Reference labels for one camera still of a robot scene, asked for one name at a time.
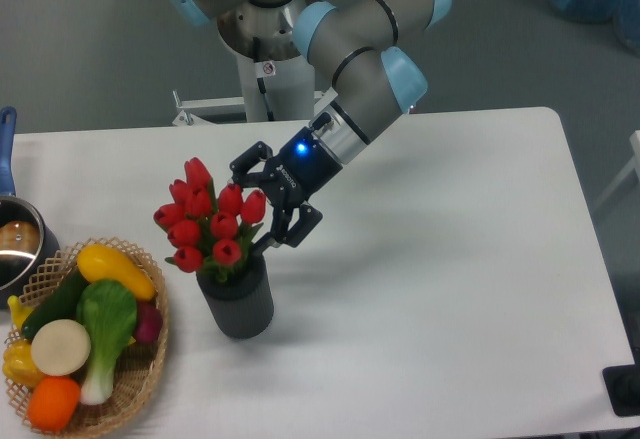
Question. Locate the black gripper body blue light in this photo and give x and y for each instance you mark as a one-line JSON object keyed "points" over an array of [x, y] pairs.
{"points": [[310, 159]]}

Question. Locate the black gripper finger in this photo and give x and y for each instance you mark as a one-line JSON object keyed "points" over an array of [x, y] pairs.
{"points": [[290, 226], [241, 167]]}

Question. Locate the red tulip bouquet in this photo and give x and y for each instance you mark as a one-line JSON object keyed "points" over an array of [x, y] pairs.
{"points": [[211, 232]]}

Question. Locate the dark grey ribbed vase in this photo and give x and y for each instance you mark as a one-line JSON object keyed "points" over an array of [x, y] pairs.
{"points": [[239, 298]]}

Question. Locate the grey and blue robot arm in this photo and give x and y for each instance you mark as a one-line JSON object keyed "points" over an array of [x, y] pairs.
{"points": [[339, 70]]}

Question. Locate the yellow squash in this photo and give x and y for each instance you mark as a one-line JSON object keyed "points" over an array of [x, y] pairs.
{"points": [[99, 262]]}

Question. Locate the purple radish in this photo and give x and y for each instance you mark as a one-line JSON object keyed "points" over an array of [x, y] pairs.
{"points": [[149, 323]]}

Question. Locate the green bok choy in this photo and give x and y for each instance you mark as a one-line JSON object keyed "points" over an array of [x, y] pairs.
{"points": [[108, 312]]}

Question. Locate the woven wicker basket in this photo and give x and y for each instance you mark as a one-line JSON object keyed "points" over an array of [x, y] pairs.
{"points": [[137, 371]]}

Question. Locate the dark green cucumber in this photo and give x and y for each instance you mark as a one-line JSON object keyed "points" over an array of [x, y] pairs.
{"points": [[60, 304]]}

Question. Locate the cream round slice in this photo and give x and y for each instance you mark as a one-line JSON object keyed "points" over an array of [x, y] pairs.
{"points": [[61, 347]]}

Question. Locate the yellow banana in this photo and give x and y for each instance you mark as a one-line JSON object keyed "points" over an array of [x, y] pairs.
{"points": [[19, 312]]}

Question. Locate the yellow bell pepper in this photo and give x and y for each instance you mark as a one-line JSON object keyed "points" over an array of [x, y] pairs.
{"points": [[19, 366]]}

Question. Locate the orange fruit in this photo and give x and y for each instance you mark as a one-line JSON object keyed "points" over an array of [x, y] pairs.
{"points": [[53, 403]]}

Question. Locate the white furniture leg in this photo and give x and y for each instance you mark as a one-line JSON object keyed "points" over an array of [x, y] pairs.
{"points": [[623, 181]]}

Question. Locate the black device at table edge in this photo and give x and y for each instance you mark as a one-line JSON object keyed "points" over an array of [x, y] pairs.
{"points": [[622, 385]]}

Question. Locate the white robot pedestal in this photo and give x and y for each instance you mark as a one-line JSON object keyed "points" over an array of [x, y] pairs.
{"points": [[272, 90]]}

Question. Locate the blue handled saucepan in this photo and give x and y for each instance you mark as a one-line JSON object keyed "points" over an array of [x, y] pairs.
{"points": [[26, 240]]}

